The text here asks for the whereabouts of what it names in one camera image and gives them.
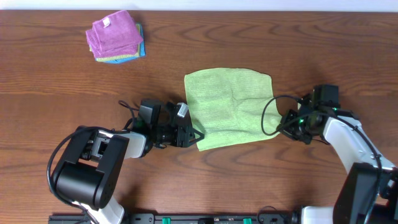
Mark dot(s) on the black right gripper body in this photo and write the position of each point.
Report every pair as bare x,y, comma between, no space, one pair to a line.
300,130

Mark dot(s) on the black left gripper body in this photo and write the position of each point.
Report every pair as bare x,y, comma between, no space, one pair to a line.
165,135

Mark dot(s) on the green microfiber cloth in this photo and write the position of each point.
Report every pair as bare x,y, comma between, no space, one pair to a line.
231,106

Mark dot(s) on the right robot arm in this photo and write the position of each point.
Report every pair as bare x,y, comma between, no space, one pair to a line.
369,193

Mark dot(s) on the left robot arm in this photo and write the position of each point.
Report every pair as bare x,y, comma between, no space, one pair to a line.
86,175

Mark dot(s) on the blue folded cloth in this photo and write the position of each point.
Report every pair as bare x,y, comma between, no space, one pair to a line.
141,46

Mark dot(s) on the purple folded cloth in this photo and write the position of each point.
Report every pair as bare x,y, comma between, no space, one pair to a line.
120,15

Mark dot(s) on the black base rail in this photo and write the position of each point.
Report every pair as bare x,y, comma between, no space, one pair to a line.
264,218

